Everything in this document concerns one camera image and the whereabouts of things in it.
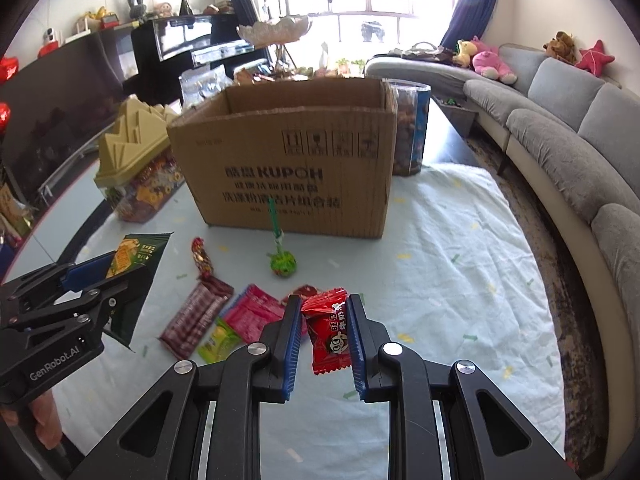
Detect yellow plush toy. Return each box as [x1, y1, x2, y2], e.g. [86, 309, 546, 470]
[452, 37, 478, 68]

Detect grey sofa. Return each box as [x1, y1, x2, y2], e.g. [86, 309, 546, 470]
[364, 42, 640, 361]

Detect white tiered snack tray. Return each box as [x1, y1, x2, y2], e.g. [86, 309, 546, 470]
[236, 15, 313, 81]

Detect yellow green snack packet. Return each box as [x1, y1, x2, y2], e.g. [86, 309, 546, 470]
[196, 320, 244, 365]

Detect maroon biscuit packet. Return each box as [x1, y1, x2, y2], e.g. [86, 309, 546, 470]
[159, 275, 235, 361]

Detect bag on sofa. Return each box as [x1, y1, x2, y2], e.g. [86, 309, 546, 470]
[400, 42, 453, 61]

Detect black piano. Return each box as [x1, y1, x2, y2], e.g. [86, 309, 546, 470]
[122, 12, 271, 106]

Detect clear container with blue label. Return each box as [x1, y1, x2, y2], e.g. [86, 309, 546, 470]
[382, 79, 432, 177]

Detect yellow printed bag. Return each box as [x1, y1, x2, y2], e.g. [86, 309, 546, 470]
[0, 182, 36, 241]

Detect pale blue television cabinet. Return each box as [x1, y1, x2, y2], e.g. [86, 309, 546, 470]
[0, 150, 121, 286]

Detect black television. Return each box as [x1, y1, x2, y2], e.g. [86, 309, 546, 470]
[0, 35, 138, 211]

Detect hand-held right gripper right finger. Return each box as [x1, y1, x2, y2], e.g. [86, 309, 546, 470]
[346, 294, 581, 480]

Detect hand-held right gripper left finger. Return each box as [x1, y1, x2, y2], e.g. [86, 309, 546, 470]
[75, 294, 307, 480]

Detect pink plush toy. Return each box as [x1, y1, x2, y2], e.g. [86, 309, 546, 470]
[471, 42, 518, 86]

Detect grey storage bin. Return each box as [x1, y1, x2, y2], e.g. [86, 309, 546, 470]
[434, 97, 481, 138]

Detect clear plastic bag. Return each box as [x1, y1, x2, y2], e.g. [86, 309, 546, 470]
[180, 67, 233, 111]

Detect green lollipop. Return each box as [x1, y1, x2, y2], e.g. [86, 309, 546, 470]
[267, 197, 300, 277]

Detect magenta snack packet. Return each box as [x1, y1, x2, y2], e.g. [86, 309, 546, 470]
[218, 284, 308, 346]

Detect dark green snack packet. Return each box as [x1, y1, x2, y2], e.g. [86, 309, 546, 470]
[105, 231, 175, 353]

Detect red candy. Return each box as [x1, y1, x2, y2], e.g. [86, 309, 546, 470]
[191, 237, 215, 278]

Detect brown plush toy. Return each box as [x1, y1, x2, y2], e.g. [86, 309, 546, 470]
[544, 31, 576, 65]

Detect white camera on red base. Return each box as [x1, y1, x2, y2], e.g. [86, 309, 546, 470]
[39, 27, 63, 58]

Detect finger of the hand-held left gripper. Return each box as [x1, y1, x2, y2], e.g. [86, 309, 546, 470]
[0, 251, 118, 307]
[9, 266, 152, 335]

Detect yellow ornament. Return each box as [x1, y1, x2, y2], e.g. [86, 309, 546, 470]
[77, 6, 121, 33]

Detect person's left hand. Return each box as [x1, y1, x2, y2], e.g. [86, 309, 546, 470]
[0, 389, 63, 456]

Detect red candy packet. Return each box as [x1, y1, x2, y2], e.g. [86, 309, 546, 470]
[300, 287, 353, 376]

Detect brown cardboard box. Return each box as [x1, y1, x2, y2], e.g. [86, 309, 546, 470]
[166, 76, 399, 239]

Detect pink star pillow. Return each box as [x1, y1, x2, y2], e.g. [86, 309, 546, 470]
[575, 39, 615, 77]

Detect candy container with gold lid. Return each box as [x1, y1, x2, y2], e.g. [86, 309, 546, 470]
[94, 96, 187, 223]

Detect potted plants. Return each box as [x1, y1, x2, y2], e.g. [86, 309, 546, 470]
[335, 57, 366, 78]

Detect pale blue tablecloth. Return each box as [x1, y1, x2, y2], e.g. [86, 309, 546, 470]
[50, 162, 568, 466]

